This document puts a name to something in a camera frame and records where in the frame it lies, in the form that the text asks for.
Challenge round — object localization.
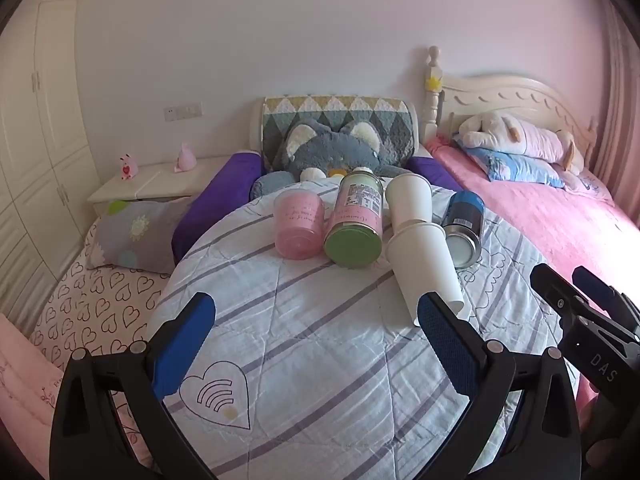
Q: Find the white wardrobe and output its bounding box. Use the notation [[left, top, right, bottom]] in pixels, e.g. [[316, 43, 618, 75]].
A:
[[0, 0, 102, 332]]

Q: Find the pink bed sheet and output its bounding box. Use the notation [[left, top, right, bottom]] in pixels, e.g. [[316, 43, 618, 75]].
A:
[[425, 136, 640, 313]]

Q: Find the purple bolster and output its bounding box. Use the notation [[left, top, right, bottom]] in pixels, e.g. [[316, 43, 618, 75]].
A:
[[409, 155, 464, 192], [171, 152, 264, 267]]

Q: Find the pink curtain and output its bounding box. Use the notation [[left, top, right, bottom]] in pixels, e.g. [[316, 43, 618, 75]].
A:
[[589, 0, 640, 213]]

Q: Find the white plush dog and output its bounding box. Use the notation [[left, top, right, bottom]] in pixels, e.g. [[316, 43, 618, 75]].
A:
[[452, 111, 585, 176]]

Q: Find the pink embroidered blanket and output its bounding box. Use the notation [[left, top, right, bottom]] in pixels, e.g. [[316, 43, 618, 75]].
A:
[[0, 312, 152, 480]]

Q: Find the diamond pattern cushion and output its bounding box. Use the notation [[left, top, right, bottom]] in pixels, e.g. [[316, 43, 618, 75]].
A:
[[248, 95, 420, 172]]

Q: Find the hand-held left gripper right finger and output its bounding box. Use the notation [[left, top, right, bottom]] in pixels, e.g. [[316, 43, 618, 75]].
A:
[[417, 291, 584, 480]]

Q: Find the white bed headboard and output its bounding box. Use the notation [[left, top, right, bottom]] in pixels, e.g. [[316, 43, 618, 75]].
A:
[[422, 45, 599, 162]]

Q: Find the pink plastic cup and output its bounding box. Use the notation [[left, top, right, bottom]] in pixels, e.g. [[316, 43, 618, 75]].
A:
[[273, 184, 326, 261]]

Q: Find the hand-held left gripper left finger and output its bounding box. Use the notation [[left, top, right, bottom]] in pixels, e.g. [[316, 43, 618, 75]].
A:
[[49, 291, 217, 480]]

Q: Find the green-lidded pink label bottle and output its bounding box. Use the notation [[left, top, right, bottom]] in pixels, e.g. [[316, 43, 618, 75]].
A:
[[323, 168, 386, 270]]

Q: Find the heart print sheet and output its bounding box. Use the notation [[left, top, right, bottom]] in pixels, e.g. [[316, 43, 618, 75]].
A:
[[29, 219, 174, 377]]

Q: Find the blue pillow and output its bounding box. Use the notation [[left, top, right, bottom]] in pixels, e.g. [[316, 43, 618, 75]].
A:
[[452, 132, 566, 189]]

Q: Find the pink bird figurine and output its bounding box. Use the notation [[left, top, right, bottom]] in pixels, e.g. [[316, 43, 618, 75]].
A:
[[174, 142, 197, 174]]

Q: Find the wall switch panel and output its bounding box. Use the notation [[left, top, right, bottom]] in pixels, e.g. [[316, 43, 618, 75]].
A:
[[164, 102, 204, 121]]

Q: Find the white paper cup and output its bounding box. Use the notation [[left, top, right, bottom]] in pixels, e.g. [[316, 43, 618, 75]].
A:
[[385, 174, 434, 227], [387, 222, 472, 328]]

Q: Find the grey flower pillow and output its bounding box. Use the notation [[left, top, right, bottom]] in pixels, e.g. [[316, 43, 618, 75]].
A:
[[85, 197, 194, 275]]

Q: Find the white nightstand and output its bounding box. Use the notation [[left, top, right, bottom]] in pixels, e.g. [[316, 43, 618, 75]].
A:
[[87, 155, 234, 207]]

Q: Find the grey plush cat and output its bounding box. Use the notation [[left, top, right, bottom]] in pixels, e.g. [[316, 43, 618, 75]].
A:
[[249, 120, 414, 201]]

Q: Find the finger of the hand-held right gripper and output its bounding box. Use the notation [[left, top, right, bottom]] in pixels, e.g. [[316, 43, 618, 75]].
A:
[[572, 266, 640, 342], [530, 263, 597, 332]]

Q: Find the blue metal can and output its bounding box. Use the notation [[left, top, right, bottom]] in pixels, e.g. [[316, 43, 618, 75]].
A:
[[441, 191, 486, 267]]

